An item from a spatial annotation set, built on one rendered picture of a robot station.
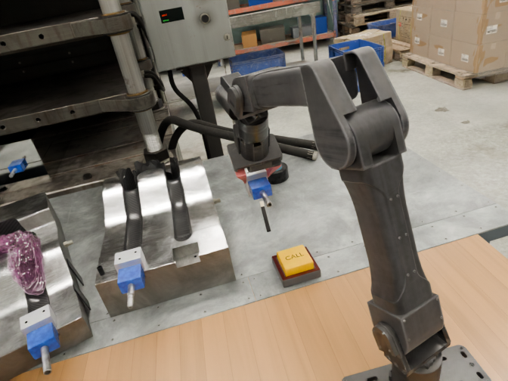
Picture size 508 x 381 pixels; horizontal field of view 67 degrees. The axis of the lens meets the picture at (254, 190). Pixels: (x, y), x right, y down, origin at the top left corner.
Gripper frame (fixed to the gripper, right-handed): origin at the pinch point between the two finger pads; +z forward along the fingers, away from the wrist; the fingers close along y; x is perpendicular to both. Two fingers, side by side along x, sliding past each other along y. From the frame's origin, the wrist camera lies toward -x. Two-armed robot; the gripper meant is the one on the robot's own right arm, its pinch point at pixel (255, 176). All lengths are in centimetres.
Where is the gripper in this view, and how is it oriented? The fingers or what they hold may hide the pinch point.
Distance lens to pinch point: 85.7
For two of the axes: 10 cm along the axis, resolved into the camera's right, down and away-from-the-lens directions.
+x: 2.9, 8.0, -5.3
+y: -9.6, 2.6, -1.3
